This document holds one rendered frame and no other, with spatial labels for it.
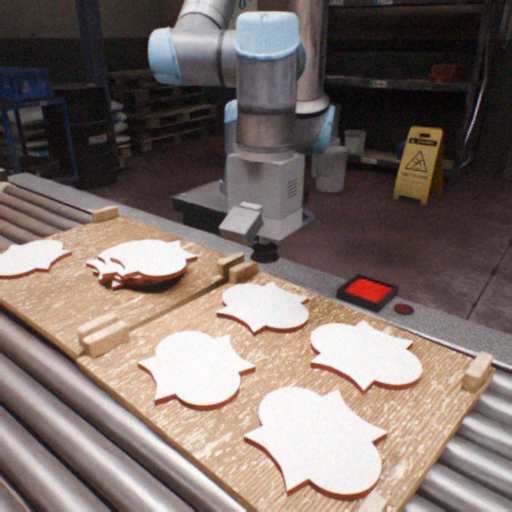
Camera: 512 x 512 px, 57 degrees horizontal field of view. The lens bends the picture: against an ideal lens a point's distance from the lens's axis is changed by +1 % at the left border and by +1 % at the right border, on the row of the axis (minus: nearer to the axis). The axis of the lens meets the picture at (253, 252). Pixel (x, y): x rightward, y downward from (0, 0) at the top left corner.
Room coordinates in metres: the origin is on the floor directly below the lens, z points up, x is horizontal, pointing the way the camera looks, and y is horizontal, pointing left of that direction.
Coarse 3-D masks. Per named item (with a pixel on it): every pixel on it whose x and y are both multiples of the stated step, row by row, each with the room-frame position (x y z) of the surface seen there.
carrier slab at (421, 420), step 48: (288, 288) 0.69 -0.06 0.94; (144, 336) 0.55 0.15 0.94; (240, 336) 0.55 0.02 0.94; (288, 336) 0.55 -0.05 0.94; (144, 384) 0.45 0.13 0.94; (240, 384) 0.45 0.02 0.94; (288, 384) 0.45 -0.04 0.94; (336, 384) 0.45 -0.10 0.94; (432, 384) 0.45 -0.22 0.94; (192, 432) 0.38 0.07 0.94; (240, 432) 0.38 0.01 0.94; (432, 432) 0.38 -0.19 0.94; (240, 480) 0.32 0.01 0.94; (384, 480) 0.32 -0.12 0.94
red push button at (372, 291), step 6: (360, 282) 0.72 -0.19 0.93; (366, 282) 0.72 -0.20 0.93; (348, 288) 0.70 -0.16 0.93; (354, 288) 0.70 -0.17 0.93; (360, 288) 0.70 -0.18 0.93; (366, 288) 0.70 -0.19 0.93; (372, 288) 0.70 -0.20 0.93; (378, 288) 0.70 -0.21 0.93; (384, 288) 0.70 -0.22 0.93; (390, 288) 0.70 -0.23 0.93; (360, 294) 0.68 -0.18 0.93; (366, 294) 0.68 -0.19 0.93; (372, 294) 0.68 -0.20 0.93; (378, 294) 0.68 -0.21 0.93; (384, 294) 0.68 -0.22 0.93; (378, 300) 0.66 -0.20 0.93
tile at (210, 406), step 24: (168, 336) 0.53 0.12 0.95; (192, 336) 0.54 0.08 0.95; (144, 360) 0.48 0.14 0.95; (168, 360) 0.48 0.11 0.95; (192, 360) 0.48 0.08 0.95; (216, 360) 0.48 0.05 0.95; (240, 360) 0.48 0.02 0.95; (168, 384) 0.44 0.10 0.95; (192, 384) 0.44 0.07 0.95; (216, 384) 0.44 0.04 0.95; (192, 408) 0.41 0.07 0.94; (216, 408) 0.41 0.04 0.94
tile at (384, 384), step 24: (312, 336) 0.54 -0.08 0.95; (336, 336) 0.54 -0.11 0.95; (360, 336) 0.54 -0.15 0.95; (384, 336) 0.54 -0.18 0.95; (312, 360) 0.48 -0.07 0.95; (336, 360) 0.48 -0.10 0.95; (360, 360) 0.48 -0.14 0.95; (384, 360) 0.48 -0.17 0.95; (408, 360) 0.48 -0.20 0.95; (360, 384) 0.44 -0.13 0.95; (384, 384) 0.44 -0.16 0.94; (408, 384) 0.44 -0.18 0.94
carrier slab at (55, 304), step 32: (96, 224) 0.98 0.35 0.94; (128, 224) 0.98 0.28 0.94; (96, 256) 0.81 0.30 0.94; (224, 256) 0.81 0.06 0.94; (0, 288) 0.69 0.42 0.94; (32, 288) 0.69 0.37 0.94; (64, 288) 0.69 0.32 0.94; (96, 288) 0.69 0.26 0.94; (128, 288) 0.69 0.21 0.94; (160, 288) 0.69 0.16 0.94; (192, 288) 0.69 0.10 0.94; (32, 320) 0.59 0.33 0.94; (64, 320) 0.59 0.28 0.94; (128, 320) 0.59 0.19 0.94
